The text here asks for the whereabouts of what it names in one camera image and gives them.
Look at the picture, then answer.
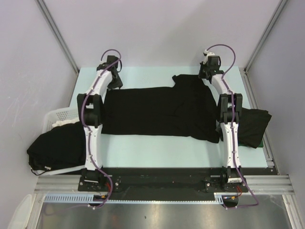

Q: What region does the black t shirt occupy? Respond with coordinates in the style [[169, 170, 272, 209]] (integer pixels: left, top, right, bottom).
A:
[[102, 74, 220, 143]]

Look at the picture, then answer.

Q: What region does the white plastic laundry basket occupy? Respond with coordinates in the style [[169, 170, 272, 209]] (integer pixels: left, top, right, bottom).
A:
[[27, 107, 86, 176]]

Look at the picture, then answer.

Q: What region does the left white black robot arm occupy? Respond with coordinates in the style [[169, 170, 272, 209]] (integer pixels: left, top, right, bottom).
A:
[[77, 55, 123, 171]]

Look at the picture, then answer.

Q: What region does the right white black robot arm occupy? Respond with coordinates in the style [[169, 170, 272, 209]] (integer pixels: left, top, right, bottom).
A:
[[199, 50, 243, 169]]

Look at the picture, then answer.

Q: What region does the black folded shirt on stack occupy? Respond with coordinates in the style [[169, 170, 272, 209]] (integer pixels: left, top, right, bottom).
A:
[[238, 108, 272, 145]]

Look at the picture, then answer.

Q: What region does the grey folded shirt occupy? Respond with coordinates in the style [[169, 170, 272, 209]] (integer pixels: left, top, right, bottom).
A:
[[216, 125, 223, 137]]

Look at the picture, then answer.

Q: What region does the white cloth in basket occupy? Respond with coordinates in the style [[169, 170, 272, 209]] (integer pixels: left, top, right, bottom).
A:
[[52, 119, 78, 128]]

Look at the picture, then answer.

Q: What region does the green folded shirt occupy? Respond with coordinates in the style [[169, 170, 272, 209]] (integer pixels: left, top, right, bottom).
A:
[[238, 141, 264, 148]]

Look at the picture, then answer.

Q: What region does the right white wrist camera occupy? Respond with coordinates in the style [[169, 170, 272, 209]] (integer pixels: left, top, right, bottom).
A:
[[203, 50, 214, 57]]

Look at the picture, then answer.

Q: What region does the right aluminium corner post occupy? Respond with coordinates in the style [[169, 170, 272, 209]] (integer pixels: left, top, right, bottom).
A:
[[244, 0, 289, 73]]

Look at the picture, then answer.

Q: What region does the aluminium corner post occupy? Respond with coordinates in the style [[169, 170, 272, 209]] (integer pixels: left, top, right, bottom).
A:
[[244, 0, 289, 73], [35, 0, 80, 75]]

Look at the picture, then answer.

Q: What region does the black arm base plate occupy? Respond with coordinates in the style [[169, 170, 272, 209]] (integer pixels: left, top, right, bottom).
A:
[[78, 167, 248, 202]]

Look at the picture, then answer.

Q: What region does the left aluminium corner post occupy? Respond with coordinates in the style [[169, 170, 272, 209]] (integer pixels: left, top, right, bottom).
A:
[[35, 0, 80, 75]]

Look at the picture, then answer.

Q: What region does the right aluminium side rail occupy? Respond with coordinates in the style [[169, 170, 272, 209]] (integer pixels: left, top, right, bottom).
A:
[[238, 68, 276, 169]]

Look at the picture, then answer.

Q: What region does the light blue cable duct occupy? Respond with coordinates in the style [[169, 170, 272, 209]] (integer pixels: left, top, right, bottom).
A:
[[44, 192, 225, 204]]

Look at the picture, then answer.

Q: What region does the aluminium frame rail front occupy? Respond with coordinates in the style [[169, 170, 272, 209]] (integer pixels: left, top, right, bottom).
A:
[[34, 175, 295, 195]]

